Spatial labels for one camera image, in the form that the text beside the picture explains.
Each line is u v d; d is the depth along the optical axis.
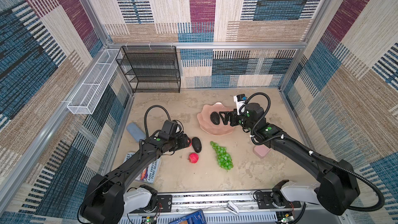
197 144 0.89
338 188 0.40
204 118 1.02
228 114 0.70
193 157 0.83
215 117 0.98
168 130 0.65
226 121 0.72
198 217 0.65
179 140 0.74
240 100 0.69
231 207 0.71
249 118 0.62
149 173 0.80
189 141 0.82
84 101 0.70
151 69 1.10
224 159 0.83
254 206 0.73
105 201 0.39
